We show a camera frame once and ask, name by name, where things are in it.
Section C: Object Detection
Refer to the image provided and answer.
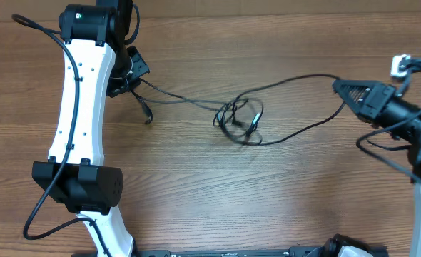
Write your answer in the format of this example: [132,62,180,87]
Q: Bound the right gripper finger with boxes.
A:
[334,87,371,111]
[332,79,378,90]

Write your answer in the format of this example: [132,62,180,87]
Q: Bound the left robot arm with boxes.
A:
[32,1,149,256]

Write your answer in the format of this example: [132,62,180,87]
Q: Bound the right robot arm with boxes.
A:
[333,80,421,256]

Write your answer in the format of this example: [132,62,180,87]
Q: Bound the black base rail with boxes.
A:
[132,246,322,257]

